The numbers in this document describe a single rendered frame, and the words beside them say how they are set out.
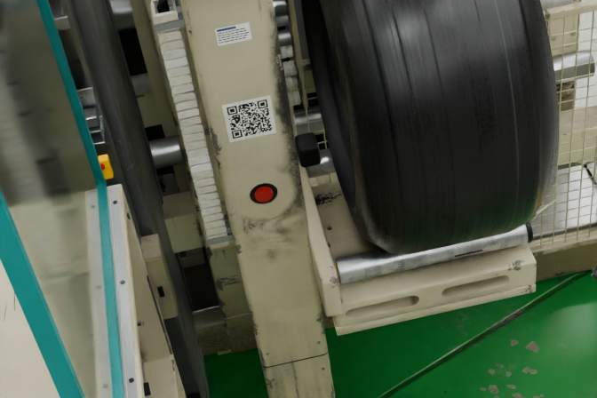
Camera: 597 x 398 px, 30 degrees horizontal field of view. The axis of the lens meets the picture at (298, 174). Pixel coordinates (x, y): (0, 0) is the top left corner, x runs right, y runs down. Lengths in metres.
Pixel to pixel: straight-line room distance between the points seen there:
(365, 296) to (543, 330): 1.13
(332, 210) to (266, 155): 0.40
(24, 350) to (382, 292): 0.72
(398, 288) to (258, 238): 0.25
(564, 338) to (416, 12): 1.55
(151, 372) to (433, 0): 0.74
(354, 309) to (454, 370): 0.97
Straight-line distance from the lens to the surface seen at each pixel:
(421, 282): 1.92
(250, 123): 1.72
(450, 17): 1.57
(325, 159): 2.08
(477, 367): 2.90
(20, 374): 1.40
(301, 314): 2.05
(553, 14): 2.28
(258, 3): 1.60
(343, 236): 2.09
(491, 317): 3.00
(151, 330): 1.78
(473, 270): 1.94
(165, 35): 1.63
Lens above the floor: 2.30
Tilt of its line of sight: 42 degrees down
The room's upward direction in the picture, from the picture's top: 9 degrees counter-clockwise
